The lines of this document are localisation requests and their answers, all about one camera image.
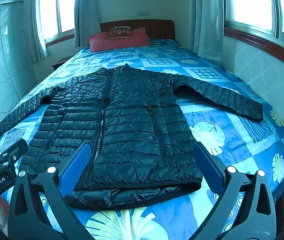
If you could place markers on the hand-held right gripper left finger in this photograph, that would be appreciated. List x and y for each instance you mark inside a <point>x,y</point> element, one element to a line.
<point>77,162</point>

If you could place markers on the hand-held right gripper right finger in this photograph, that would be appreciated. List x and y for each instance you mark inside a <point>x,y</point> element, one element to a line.
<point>208,165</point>

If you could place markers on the black puffer jacket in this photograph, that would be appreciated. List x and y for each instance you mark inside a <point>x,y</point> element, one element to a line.
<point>132,117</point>

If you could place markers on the blue patterned bed sheet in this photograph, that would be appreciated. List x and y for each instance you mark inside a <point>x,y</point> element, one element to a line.
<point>232,135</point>

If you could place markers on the glass door wardrobe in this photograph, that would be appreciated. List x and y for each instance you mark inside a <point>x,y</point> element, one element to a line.
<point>2,55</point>

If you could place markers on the wooden nightstand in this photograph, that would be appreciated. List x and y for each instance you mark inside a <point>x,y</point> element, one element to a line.
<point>59,63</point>

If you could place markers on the white sheer curtain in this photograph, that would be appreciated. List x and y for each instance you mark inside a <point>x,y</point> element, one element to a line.
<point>38,35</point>

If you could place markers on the red pillow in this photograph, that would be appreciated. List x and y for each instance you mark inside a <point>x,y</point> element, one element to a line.
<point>122,43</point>

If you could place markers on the small brown printed cushion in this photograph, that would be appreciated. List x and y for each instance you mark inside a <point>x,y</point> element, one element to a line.
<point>119,33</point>

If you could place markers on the wooden bed headboard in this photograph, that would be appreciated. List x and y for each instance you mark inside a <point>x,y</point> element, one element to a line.
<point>157,28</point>

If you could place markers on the long grey curtain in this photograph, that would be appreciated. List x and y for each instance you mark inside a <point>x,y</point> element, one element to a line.
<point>207,17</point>

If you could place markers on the small window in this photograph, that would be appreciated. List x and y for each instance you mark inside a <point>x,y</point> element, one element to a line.
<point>57,5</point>

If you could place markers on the wide window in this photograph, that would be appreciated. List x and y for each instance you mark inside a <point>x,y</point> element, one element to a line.
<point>257,2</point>

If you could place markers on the wall socket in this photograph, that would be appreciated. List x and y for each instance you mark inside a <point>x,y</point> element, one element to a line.
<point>143,13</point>

